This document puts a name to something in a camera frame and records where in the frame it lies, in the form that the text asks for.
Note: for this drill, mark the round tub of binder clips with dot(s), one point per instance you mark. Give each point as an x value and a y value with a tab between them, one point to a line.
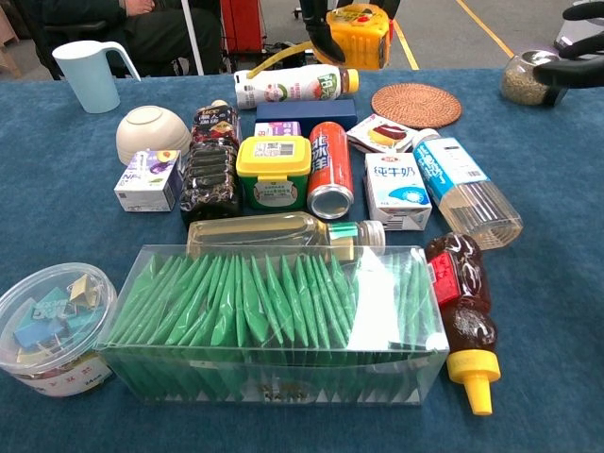
52	325

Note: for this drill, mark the white yogurt drink bottle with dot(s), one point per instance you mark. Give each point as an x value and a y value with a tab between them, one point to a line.
283	87

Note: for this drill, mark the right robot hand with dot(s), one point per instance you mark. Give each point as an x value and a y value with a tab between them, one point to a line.
580	75

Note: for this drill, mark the blue table cloth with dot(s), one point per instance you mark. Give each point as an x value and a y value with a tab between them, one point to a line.
542	189

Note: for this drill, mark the seated person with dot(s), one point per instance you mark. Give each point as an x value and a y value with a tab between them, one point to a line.
156	33

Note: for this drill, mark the white blue milk carton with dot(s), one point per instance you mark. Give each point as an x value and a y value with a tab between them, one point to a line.
396	189

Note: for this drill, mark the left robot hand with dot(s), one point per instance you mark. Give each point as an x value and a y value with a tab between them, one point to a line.
325	42

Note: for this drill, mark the black office chair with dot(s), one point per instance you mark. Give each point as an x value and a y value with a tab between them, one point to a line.
71	26

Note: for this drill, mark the dark coffee drink bottle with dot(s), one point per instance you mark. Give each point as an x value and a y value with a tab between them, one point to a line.
210	174

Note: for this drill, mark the light blue plastic pitcher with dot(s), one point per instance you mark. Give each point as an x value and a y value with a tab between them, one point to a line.
89	80

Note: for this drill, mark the small purple pink box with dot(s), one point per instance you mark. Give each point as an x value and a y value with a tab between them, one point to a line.
278	129

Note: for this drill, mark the black pedal box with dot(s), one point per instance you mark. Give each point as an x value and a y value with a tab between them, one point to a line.
295	59

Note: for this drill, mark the clear bottle with blue label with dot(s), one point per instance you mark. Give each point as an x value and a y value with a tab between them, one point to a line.
462	184

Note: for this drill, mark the glass jar of grains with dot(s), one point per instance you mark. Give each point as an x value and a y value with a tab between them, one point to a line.
519	85

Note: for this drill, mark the white appliance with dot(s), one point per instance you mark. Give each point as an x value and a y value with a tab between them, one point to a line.
575	30

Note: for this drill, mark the pale yellow liquid bottle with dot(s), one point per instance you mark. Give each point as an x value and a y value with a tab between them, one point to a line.
264	231

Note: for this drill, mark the clear box of green sachets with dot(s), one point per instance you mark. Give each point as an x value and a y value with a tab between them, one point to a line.
273	321

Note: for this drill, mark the honey squeeze bottle yellow nozzle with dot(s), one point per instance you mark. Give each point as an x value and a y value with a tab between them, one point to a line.
464	302

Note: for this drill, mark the beige upturned bowl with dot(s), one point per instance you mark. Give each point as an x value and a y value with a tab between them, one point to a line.
151	129

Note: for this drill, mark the white frame pole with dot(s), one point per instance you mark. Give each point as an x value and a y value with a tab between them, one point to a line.
191	38

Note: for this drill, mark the purple white juice carton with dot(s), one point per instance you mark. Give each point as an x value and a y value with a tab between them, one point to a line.
148	181

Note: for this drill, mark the red cabinet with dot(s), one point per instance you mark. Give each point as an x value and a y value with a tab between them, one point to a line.
243	23

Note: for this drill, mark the yellow tape measure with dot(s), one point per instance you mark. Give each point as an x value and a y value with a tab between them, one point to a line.
363	42

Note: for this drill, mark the navy blue rectangular box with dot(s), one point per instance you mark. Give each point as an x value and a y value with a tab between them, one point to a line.
307	113

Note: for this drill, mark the orange soda can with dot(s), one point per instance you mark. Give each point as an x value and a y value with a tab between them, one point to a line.
330	165

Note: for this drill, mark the white red snack packet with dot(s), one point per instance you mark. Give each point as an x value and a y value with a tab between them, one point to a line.
382	134

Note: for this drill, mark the green tub with yellow lid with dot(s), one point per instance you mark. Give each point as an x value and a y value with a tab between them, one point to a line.
273	189

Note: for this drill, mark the round woven rattan coaster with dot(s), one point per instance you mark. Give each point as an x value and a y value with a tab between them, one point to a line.
415	106

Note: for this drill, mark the light wooden furniture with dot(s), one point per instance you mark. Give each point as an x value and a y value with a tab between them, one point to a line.
7	42

